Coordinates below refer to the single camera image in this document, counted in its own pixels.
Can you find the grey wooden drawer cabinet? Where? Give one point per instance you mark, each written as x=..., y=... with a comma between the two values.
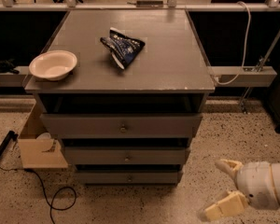
x=167, y=77

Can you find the black pole on floor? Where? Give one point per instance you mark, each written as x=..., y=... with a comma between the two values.
x=11, y=136

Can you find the grey bottom drawer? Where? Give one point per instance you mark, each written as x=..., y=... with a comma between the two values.
x=153, y=177

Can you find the grey top drawer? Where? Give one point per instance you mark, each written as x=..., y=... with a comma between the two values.
x=121, y=126

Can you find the cardboard box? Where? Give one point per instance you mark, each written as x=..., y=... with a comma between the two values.
x=39, y=150

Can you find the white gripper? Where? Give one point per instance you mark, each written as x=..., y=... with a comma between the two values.
x=255, y=183

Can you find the white bowl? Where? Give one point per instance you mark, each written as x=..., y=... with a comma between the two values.
x=53, y=65

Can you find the blue crumpled chip bag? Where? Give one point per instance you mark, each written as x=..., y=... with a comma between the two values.
x=123, y=49

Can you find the grey middle drawer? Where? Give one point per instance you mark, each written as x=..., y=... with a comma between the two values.
x=124, y=155

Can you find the grey drawer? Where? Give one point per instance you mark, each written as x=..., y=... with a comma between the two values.
x=121, y=126
x=153, y=177
x=124, y=155

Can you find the black object on rail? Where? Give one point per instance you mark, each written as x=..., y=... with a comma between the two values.
x=7, y=66

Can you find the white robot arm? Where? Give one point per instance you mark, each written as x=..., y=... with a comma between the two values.
x=276, y=179

